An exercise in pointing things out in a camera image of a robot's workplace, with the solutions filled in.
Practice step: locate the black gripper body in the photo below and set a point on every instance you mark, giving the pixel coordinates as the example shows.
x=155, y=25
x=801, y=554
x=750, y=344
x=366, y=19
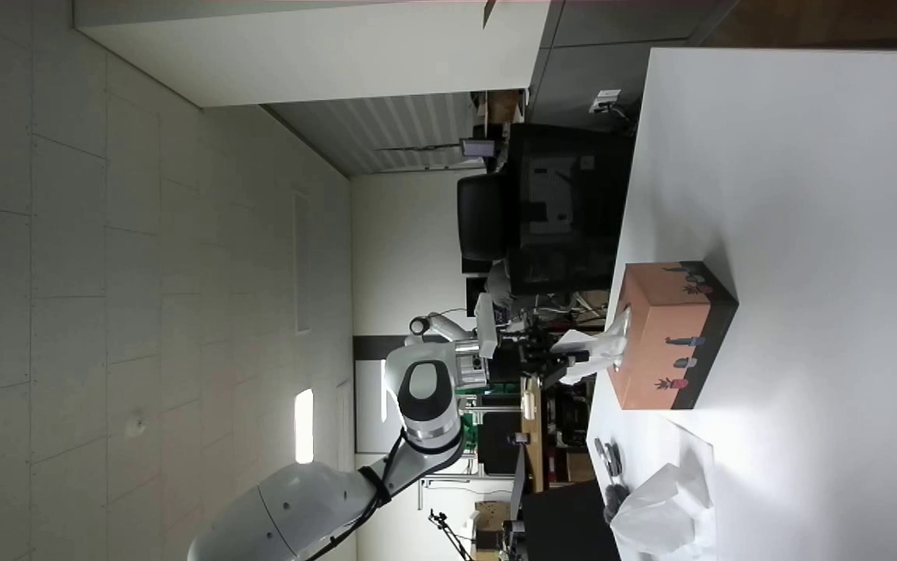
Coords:
x=506, y=368

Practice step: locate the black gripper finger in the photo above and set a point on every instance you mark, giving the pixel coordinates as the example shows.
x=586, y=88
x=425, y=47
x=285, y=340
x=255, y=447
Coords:
x=555, y=377
x=549, y=360

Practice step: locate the white tissue sticking from box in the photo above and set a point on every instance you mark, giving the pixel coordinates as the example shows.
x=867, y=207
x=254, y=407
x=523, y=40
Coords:
x=603, y=350

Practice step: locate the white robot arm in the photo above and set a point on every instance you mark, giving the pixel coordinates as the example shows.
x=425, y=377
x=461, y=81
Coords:
x=307, y=509

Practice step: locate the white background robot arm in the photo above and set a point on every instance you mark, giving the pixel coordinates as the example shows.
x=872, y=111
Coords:
x=440, y=326

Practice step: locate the orange black tissue box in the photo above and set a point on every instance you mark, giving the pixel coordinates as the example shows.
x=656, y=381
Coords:
x=677, y=321

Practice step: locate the crumpled white tissue on table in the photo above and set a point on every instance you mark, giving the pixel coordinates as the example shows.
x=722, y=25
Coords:
x=666, y=512

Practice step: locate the small black object on table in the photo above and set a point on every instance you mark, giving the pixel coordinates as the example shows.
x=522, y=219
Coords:
x=613, y=489

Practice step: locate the black computer monitor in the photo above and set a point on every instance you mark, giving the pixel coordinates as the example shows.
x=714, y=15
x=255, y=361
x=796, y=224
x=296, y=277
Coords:
x=566, y=207

